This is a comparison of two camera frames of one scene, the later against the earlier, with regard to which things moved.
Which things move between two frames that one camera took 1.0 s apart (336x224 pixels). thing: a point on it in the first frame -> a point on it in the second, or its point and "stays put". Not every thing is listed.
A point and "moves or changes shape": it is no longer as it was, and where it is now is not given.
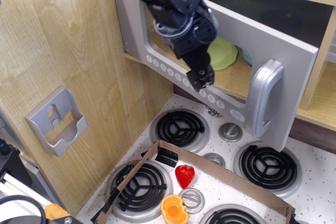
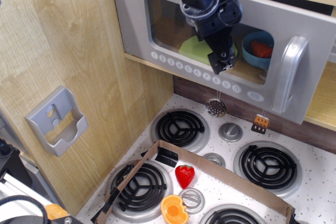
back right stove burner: x=280 y=171 stays put
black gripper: x=190 y=33 -> x=214 y=16
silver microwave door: x=281 y=67 moves or changes shape
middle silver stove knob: x=215 y=158 stays put
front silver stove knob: x=193 y=199 stays put
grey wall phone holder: x=58 y=121 stays put
